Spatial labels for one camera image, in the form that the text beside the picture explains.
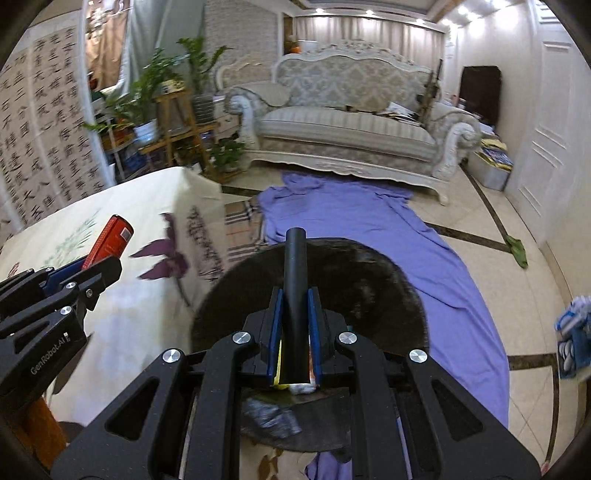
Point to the slippers on floor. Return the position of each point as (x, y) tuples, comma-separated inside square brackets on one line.
[(575, 341)]

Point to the orange-brown object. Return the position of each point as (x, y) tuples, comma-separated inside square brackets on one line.
[(46, 429)]

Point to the red cylindrical can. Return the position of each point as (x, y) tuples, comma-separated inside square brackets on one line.
[(113, 237)]

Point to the black tube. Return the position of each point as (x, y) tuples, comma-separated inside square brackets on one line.
[(295, 286)]

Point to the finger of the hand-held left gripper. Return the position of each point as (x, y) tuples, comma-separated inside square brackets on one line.
[(99, 277), (64, 272)]

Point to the pile of papers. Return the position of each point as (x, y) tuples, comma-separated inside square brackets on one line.
[(399, 113)]

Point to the sheer window curtain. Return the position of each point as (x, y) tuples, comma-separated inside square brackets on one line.
[(360, 32)]

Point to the toy rifle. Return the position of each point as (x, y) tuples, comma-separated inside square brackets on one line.
[(429, 92)]

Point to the white metal rack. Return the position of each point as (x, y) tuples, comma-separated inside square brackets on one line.
[(117, 157)]

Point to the leafy plant in white pot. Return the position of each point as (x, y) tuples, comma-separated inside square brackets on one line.
[(145, 131)]

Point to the grey storage box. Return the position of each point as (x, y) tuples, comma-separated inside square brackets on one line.
[(489, 177)]

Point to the small green floor plant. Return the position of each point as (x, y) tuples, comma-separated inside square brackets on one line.
[(226, 154)]

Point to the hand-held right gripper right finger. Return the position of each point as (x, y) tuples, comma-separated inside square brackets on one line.
[(314, 332)]

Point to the brown curtain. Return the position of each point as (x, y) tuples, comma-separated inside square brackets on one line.
[(108, 41)]

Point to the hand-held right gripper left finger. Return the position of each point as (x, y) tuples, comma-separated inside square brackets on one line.
[(276, 332)]

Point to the blue and white ceramic pot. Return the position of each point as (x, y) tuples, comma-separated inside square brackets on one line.
[(173, 86)]

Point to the purple cloth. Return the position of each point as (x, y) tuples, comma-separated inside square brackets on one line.
[(351, 217)]

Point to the white panelled door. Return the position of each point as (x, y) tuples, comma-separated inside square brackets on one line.
[(549, 138)]

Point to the grey-green curtain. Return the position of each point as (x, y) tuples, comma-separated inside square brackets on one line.
[(161, 32)]

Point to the tall plant in grey pot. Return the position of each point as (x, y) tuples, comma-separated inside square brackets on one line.
[(203, 106)]

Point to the floral tablecloth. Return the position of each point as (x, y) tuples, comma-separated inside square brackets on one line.
[(138, 207)]

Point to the wooden plant stand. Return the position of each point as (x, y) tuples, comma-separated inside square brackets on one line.
[(178, 134)]

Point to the green cloth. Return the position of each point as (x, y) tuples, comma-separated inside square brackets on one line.
[(517, 251)]

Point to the calligraphy folding screen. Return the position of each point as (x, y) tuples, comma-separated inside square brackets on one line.
[(46, 138)]

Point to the ornate grey sofa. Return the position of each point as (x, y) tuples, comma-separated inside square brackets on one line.
[(341, 134)]

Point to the bin with black bag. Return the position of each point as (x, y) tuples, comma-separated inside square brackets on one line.
[(369, 286)]

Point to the plaid cloth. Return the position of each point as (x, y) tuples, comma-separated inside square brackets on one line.
[(242, 226)]

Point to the ornate white armchair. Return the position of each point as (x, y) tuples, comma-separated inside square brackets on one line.
[(244, 76)]

